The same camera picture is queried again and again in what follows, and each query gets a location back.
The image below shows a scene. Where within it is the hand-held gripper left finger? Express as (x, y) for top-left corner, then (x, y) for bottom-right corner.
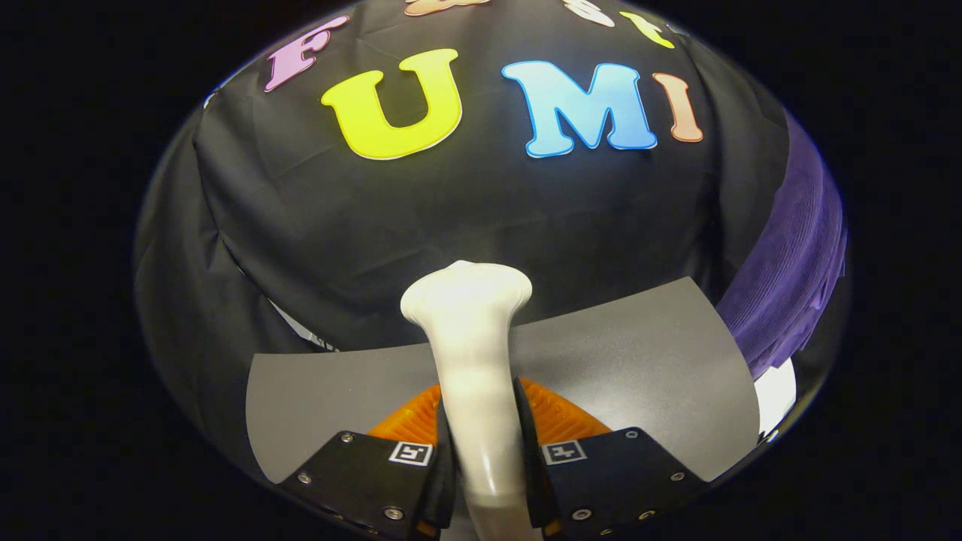
(278, 383), (457, 541)

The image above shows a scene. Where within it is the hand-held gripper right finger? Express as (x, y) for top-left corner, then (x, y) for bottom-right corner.
(513, 378), (707, 539)

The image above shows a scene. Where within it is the white garment steamer head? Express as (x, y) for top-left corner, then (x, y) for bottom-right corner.
(401, 261), (542, 541)

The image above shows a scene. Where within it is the purple corduroy jacket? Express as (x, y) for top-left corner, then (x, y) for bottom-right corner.
(715, 113), (849, 380)

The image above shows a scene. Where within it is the gray cabinet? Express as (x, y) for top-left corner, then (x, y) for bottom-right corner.
(246, 277), (761, 484)

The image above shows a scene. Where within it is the white inner shirt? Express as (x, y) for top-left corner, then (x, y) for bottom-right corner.
(754, 359), (797, 438)

